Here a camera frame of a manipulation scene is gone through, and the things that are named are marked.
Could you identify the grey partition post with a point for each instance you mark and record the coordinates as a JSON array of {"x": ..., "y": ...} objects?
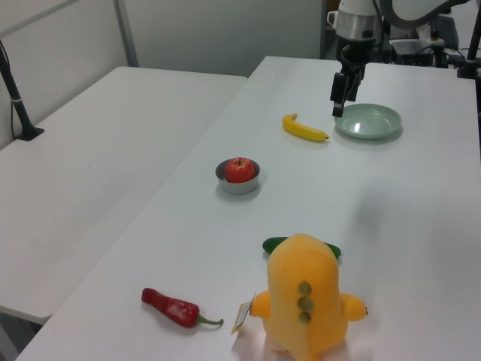
[{"x": 126, "y": 34}]

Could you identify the black camera stand pole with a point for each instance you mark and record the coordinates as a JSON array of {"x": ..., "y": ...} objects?
[{"x": 19, "y": 105}]

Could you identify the yellow banana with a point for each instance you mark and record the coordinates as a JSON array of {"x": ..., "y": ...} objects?
[{"x": 300, "y": 129}]

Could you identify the orange plush toy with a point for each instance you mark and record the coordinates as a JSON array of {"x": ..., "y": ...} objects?
[{"x": 304, "y": 301}]

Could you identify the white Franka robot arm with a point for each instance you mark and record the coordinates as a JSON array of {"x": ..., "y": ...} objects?
[{"x": 357, "y": 20}]

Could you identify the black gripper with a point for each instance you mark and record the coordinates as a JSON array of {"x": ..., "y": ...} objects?
[{"x": 357, "y": 52}]

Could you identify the black electronics box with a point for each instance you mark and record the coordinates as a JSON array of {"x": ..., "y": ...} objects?
[{"x": 413, "y": 56}]

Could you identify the black clamp stand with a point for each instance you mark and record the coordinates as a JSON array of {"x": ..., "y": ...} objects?
[{"x": 469, "y": 56}]

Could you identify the red chili pepper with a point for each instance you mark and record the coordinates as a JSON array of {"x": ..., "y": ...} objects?
[{"x": 173, "y": 308}]

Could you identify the small grey metal bowl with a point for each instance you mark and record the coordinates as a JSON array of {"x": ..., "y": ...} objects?
[{"x": 238, "y": 188}]

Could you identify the red apple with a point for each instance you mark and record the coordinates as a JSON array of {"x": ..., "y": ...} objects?
[{"x": 240, "y": 171}]

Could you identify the pale green plastic plate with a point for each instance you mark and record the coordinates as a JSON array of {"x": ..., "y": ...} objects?
[{"x": 372, "y": 122}]

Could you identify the paper plush toy tag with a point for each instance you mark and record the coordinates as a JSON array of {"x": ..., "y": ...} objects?
[{"x": 242, "y": 314}]

